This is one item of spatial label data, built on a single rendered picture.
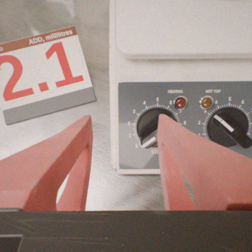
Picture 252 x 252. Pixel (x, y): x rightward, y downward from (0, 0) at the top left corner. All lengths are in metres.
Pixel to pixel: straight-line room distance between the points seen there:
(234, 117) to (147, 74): 0.08
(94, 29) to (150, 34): 0.12
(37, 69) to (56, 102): 0.04
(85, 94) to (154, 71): 0.09
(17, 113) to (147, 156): 0.13
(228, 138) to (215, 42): 0.07
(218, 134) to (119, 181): 0.10
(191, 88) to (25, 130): 0.16
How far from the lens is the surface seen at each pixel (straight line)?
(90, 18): 0.31
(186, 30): 0.20
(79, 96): 0.27
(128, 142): 0.22
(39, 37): 0.26
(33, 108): 0.28
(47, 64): 0.27
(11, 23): 0.33
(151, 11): 0.21
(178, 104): 0.21
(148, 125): 0.21
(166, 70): 0.21
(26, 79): 0.27
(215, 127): 0.22
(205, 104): 0.21
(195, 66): 0.21
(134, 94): 0.21
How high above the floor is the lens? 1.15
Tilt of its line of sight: 76 degrees down
